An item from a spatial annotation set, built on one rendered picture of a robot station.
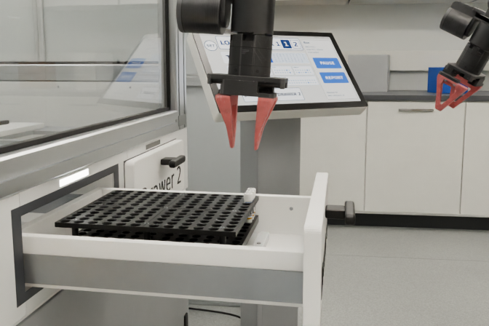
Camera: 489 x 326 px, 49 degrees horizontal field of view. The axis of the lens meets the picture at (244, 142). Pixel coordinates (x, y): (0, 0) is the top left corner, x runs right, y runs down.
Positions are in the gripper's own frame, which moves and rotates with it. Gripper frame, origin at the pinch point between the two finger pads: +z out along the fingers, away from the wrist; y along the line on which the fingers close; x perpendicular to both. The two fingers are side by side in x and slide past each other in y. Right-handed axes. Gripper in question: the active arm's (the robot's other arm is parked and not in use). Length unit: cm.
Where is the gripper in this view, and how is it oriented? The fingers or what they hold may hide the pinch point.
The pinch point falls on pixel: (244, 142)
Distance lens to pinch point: 74.5
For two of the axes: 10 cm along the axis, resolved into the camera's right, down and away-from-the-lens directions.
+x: -1.6, 1.3, -9.8
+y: -9.9, -0.9, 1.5
